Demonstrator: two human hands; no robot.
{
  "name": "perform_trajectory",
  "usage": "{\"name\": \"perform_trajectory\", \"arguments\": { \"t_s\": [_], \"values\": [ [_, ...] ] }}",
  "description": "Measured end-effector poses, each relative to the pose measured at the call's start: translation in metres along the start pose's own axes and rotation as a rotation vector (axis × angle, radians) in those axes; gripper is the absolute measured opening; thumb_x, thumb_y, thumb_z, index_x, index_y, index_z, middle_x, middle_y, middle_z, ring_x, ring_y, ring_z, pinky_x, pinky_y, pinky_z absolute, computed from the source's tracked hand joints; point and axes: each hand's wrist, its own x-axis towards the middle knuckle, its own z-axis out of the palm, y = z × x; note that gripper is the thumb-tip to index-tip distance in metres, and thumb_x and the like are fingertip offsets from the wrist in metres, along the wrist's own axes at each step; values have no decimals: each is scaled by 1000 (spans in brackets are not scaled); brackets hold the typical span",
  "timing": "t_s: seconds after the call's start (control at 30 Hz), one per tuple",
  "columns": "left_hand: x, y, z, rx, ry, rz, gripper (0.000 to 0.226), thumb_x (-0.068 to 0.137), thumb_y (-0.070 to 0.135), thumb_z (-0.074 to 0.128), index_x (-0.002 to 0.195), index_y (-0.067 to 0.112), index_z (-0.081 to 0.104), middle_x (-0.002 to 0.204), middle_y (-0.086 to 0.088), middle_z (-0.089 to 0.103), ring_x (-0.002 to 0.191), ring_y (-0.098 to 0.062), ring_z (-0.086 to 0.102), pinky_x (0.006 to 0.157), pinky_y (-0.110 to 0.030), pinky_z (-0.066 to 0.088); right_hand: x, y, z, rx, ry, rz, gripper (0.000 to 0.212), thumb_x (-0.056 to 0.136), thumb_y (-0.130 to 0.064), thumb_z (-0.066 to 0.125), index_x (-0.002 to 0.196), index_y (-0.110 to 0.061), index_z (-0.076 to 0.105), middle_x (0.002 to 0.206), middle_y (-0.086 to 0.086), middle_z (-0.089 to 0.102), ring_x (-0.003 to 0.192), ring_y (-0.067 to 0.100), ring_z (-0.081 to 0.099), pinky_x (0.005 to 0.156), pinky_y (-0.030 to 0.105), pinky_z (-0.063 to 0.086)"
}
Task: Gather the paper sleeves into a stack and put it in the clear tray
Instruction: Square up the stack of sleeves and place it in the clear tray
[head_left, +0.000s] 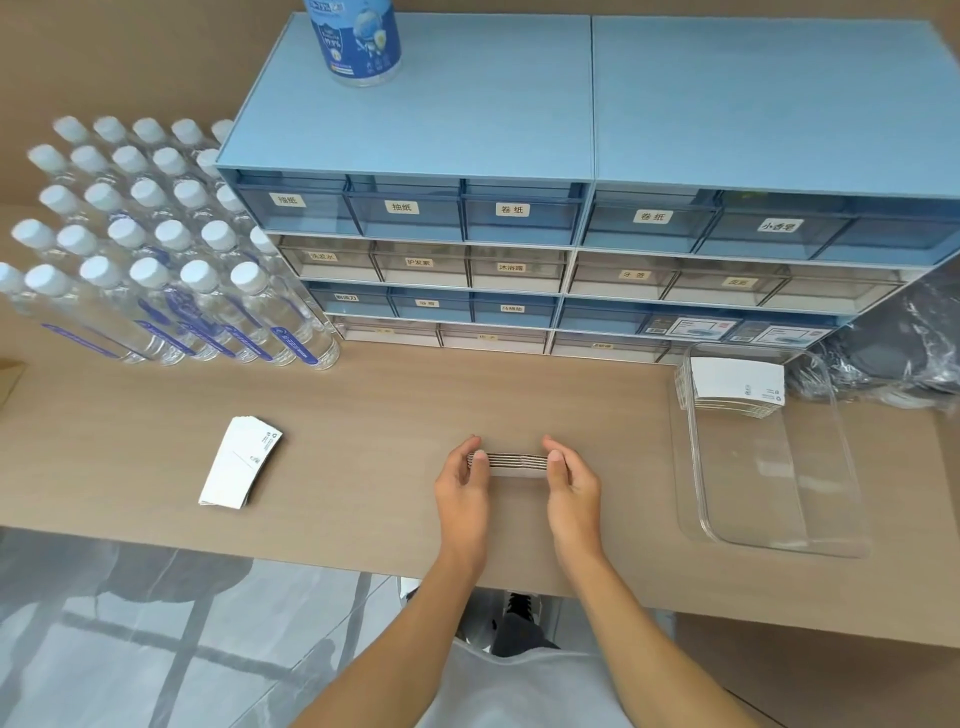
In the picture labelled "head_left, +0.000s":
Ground person's right hand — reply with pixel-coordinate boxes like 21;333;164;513
541;435;606;565

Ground dark items in plastic wrap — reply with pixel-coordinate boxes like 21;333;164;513
783;256;960;411

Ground blue labelled clear canister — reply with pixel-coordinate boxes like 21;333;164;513
303;0;403;88

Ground person's right forearm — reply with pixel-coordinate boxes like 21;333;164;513
559;552;760;728

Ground white paper sleeve pile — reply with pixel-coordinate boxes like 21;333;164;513
198;416;285;512

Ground person's white shirt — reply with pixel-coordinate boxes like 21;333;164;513
415;643;640;728

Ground group of clear water bottles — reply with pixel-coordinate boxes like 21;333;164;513
0;114;343;373

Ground white paper sleeve bundle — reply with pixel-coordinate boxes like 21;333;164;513
674;357;786;420

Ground person's dark trouser leg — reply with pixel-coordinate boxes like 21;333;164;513
490;613;561;659

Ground person's left forearm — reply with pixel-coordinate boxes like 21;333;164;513
291;552;490;728

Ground blue drawer cabinet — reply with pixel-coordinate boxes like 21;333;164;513
549;15;960;367
215;12;597;356

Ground clear plastic tray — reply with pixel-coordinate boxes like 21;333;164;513
669;342;874;561

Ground stack of paper sleeves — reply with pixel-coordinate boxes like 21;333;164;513
466;452;553;480

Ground person's left hand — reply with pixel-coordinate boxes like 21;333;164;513
434;435;493;558

